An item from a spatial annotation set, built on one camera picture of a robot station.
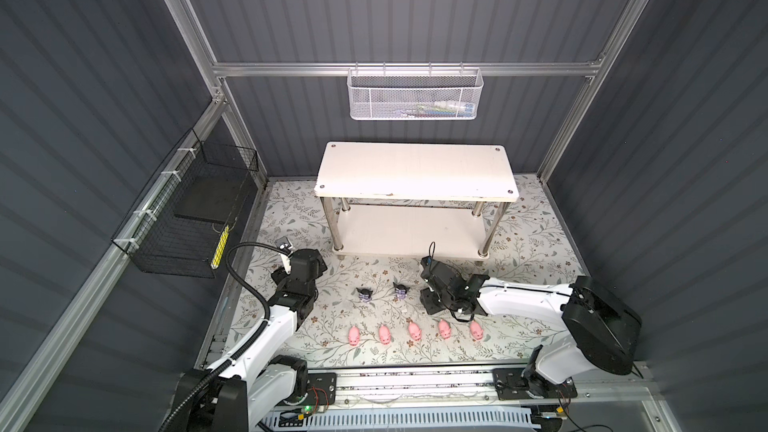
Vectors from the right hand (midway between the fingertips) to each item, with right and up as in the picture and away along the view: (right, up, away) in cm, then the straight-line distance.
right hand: (428, 299), depth 88 cm
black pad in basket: (-57, +30, -14) cm, 65 cm away
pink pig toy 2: (-13, -8, -6) cm, 16 cm away
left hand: (-38, +12, -2) cm, 40 cm away
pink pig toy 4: (+4, -6, -6) cm, 10 cm away
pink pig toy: (-21, -8, -7) cm, 23 cm away
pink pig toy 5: (+12, -6, -7) cm, 15 cm away
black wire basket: (-63, +23, -16) cm, 69 cm away
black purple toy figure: (-19, +2, -3) cm, 19 cm away
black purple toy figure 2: (-8, +4, -3) cm, 9 cm away
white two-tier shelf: (+9, +30, +24) cm, 39 cm away
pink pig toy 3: (-4, -7, -6) cm, 10 cm away
